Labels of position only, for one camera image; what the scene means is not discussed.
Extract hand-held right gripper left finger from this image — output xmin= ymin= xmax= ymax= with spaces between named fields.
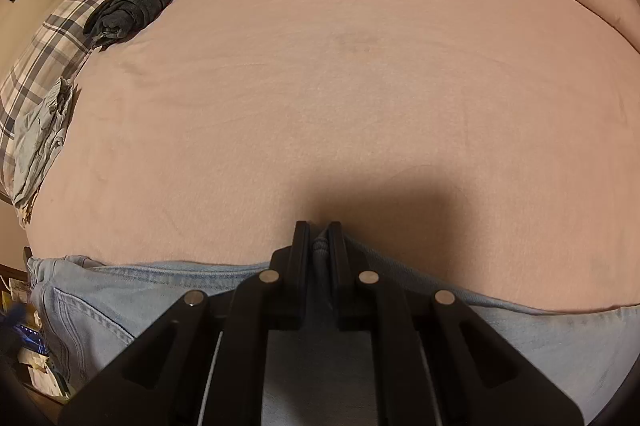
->
xmin=60 ymin=221 xmax=312 ymax=426

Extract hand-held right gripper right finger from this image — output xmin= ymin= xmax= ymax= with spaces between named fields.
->
xmin=327 ymin=221 xmax=584 ymax=426

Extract light blue denim pants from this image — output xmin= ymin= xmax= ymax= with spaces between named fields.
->
xmin=27 ymin=231 xmax=640 ymax=426

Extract pink bed sheet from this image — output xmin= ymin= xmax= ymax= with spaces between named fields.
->
xmin=20 ymin=0 xmax=640 ymax=312

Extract pale blue crumpled cloth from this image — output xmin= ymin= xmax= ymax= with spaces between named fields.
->
xmin=12 ymin=76 xmax=76 ymax=224

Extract pile of papers and boxes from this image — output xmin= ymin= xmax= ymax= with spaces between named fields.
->
xmin=0 ymin=246 xmax=76 ymax=402

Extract plaid pillow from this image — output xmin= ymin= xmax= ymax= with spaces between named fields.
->
xmin=0 ymin=0 xmax=121 ymax=202

